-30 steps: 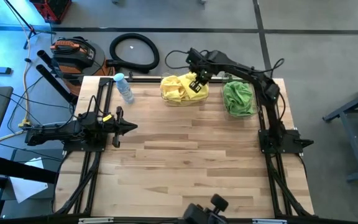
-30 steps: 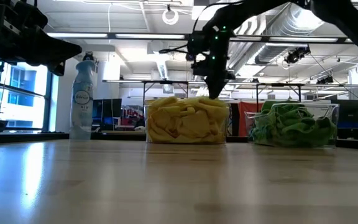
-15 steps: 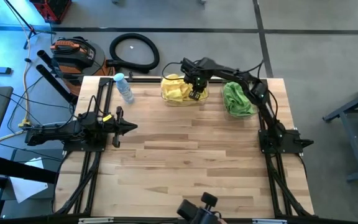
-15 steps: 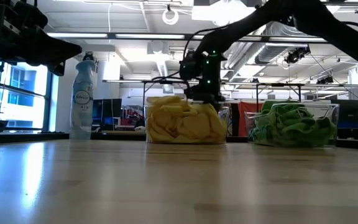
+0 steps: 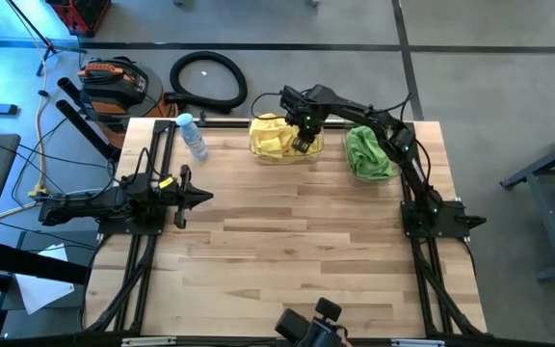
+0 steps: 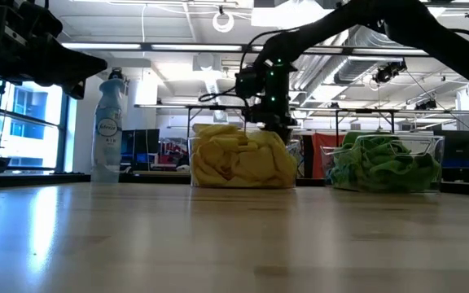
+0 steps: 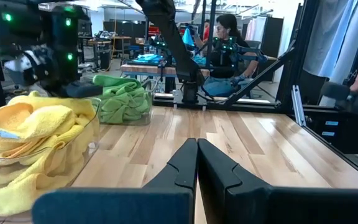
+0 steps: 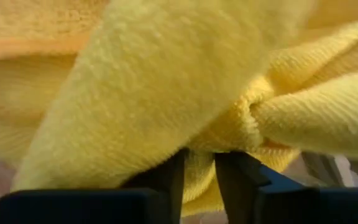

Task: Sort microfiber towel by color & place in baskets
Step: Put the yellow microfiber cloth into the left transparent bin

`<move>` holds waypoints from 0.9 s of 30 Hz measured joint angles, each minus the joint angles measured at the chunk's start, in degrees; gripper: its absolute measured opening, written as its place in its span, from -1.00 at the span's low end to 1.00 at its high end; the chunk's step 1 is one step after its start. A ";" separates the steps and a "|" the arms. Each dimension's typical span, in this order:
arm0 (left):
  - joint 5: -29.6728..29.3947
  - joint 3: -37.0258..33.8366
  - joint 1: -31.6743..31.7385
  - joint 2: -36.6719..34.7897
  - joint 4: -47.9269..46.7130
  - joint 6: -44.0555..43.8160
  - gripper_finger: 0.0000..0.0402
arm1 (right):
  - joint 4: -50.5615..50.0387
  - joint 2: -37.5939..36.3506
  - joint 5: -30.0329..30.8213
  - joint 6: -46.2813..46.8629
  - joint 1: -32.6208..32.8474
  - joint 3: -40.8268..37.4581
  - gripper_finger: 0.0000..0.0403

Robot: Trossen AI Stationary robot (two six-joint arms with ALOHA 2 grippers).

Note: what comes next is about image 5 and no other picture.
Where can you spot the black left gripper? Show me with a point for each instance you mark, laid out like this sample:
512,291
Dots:
152,195

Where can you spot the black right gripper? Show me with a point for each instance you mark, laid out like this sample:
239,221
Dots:
306,113

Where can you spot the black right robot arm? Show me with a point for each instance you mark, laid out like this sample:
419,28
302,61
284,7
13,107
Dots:
354,108

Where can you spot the yellow tape tag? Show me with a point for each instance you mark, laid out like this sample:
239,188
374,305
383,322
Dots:
166,182

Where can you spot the clear plastic basket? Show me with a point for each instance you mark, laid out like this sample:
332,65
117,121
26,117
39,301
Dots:
395,176
258,161

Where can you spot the clear plastic water bottle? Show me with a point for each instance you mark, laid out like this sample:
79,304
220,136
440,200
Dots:
193,137

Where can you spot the black vacuum wand tube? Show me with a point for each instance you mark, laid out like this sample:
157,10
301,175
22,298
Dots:
69,89
80,125

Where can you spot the orange and black shop vacuum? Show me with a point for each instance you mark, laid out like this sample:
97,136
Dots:
113,87

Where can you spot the white paper sheet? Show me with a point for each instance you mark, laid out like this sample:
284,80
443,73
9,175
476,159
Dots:
41,289

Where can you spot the red and black tool box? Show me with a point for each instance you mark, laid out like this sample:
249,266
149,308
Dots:
80,14

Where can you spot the black tripod stand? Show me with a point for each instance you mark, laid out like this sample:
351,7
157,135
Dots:
32,25

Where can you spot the black aluminium table frame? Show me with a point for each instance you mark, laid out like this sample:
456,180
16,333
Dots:
159,140

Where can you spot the black frame clamp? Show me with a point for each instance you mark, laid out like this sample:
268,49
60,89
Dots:
203,117

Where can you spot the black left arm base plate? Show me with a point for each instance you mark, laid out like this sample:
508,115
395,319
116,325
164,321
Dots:
123,230

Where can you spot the silver frame bracket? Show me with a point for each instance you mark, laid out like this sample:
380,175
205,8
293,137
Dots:
417,342
147,341

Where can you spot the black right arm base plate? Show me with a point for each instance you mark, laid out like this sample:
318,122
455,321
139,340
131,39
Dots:
456,221

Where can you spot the blue-grey metal cart frame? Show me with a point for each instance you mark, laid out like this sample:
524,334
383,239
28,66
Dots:
554,241

